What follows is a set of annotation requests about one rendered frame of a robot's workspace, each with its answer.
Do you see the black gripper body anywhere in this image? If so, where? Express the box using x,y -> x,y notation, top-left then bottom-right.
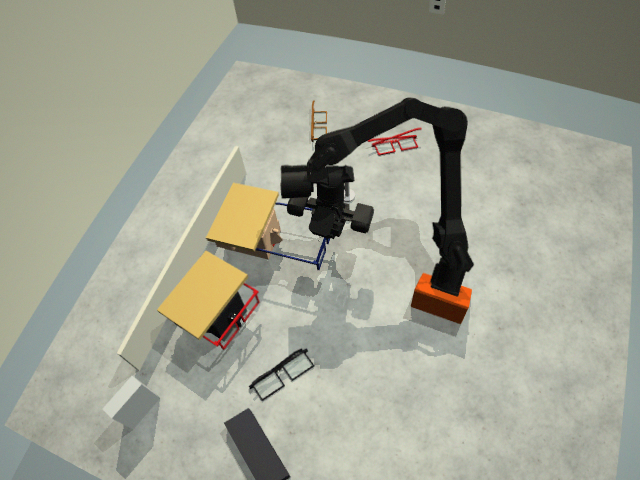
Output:
287,193 -> 374,233

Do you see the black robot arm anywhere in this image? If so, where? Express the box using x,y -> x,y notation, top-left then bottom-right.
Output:
280,97 -> 474,297

